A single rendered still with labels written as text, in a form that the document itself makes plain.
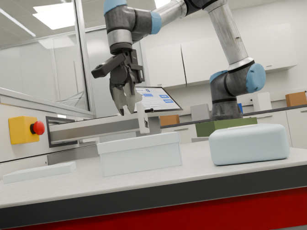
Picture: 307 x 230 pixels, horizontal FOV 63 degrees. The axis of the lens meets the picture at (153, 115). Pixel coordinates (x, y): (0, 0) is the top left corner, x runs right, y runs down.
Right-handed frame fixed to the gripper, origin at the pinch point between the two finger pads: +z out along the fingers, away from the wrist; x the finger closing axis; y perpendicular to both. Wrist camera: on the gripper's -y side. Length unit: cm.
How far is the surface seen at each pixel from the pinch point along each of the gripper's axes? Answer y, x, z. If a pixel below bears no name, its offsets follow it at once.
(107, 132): 4.9, 14.9, 5.3
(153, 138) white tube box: -24.6, -28.9, 8.7
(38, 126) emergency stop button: -20.7, 12.7, 1.6
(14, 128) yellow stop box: -25.4, 16.0, 1.5
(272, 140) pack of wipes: -22, -45, 11
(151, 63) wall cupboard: 287, 200, -110
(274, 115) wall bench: 346, 37, 9
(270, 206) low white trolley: -24, -44, 18
